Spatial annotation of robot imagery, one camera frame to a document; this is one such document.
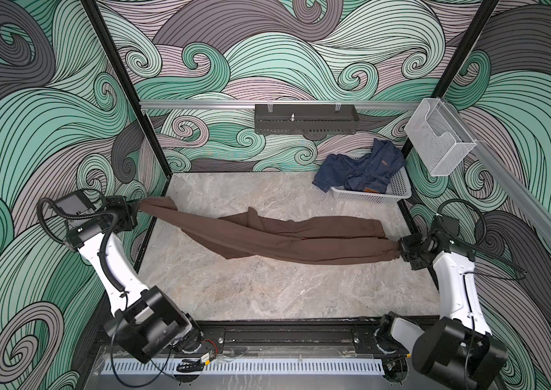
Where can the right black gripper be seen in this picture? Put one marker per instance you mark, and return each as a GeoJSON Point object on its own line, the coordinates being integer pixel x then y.
{"type": "Point", "coordinates": [406, 243]}

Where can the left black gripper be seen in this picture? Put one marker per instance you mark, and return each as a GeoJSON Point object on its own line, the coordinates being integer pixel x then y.
{"type": "Point", "coordinates": [127, 207]}

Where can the brown trousers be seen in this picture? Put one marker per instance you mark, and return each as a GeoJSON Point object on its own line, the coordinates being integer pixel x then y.
{"type": "Point", "coordinates": [325, 240]}

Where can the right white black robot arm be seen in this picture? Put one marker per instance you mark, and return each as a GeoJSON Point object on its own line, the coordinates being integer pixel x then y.
{"type": "Point", "coordinates": [459, 351]}

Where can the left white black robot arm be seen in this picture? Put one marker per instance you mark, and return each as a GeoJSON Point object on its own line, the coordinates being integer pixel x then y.
{"type": "Point", "coordinates": [144, 319]}

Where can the navy blue trousers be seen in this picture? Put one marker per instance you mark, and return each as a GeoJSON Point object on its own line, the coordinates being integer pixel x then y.
{"type": "Point", "coordinates": [370, 173]}

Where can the white plastic laundry basket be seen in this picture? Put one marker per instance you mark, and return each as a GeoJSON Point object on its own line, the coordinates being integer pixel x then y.
{"type": "Point", "coordinates": [398, 189]}

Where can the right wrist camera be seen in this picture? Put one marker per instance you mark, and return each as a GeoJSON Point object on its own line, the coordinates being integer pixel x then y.
{"type": "Point", "coordinates": [447, 225]}

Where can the black left corner post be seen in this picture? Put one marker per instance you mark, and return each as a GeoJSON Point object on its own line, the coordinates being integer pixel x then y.
{"type": "Point", "coordinates": [104, 36]}

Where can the black corner post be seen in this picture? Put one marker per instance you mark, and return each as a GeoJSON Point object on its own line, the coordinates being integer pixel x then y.
{"type": "Point", "coordinates": [104, 36]}
{"type": "Point", "coordinates": [467, 74]}

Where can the black right corner post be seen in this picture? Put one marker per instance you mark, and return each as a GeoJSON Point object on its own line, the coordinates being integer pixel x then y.
{"type": "Point", "coordinates": [467, 74]}

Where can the clear plastic wall bin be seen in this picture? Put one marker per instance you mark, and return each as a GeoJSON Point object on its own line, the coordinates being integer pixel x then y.
{"type": "Point", "coordinates": [440, 136]}

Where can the aluminium right rail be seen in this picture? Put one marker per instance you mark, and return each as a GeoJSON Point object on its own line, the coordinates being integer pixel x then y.
{"type": "Point", "coordinates": [506, 166]}

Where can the white slotted cable duct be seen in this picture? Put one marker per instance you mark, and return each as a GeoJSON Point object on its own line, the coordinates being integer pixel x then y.
{"type": "Point", "coordinates": [253, 366]}

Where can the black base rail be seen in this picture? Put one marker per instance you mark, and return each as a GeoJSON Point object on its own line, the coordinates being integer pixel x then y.
{"type": "Point", "coordinates": [363, 335]}

